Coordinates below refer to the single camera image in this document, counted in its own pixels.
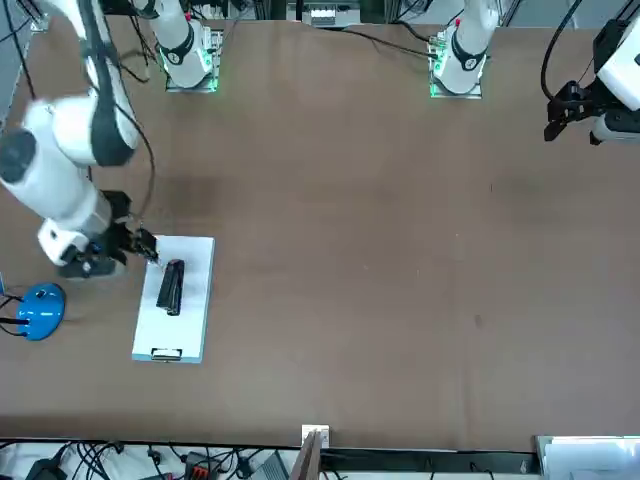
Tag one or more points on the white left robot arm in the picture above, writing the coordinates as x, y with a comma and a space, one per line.
470, 30

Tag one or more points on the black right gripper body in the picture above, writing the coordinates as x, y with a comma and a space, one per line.
120, 210

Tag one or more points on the blue dome device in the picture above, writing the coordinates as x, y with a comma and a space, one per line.
42, 315

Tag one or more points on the light blue clipboard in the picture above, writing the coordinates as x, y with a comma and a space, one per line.
192, 358

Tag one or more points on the white table edge bracket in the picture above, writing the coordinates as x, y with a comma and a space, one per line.
323, 432

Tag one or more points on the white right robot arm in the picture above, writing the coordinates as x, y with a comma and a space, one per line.
60, 165

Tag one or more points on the power strip with red switches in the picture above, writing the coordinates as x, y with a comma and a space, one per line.
200, 470

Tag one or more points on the brown wooden bar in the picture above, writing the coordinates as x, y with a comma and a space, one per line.
306, 460

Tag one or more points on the white paper sheet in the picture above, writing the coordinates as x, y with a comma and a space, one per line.
196, 310

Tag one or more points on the black rail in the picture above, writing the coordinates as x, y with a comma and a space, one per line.
425, 460

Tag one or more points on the grey box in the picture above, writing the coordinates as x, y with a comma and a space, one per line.
272, 467

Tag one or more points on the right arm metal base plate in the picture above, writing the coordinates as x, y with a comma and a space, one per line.
216, 60

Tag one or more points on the black stapler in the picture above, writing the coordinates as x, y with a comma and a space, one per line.
171, 290

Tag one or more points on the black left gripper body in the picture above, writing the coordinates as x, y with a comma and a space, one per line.
582, 99

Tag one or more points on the black power adapter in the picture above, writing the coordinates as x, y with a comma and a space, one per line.
45, 470

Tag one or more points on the silver metal box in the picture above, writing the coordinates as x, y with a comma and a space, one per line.
590, 457

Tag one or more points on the silver corner bracket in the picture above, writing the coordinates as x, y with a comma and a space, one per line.
40, 24

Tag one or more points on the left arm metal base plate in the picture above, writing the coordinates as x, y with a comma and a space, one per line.
434, 90

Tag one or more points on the metal clipboard clip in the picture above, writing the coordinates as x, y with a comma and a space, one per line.
165, 354

